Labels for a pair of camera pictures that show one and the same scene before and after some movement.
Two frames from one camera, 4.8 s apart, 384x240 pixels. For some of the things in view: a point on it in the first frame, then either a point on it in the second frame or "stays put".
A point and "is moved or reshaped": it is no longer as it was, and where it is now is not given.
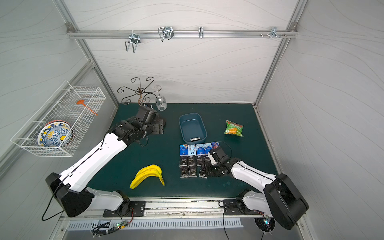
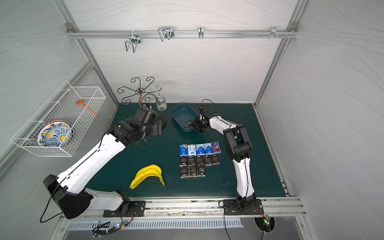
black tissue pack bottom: (194, 139) to (188, 123)
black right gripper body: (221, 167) to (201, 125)
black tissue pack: (184, 171) stays put
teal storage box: (192, 127) to (182, 113)
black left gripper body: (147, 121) stays put
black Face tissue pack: (192, 161) stays put
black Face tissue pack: (200, 160) stays put
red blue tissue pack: (215, 145) is moved or reshaped
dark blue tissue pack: (183, 150) stays put
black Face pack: (192, 171) stays put
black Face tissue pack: (207, 161) stays put
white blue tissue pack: (192, 150) stays put
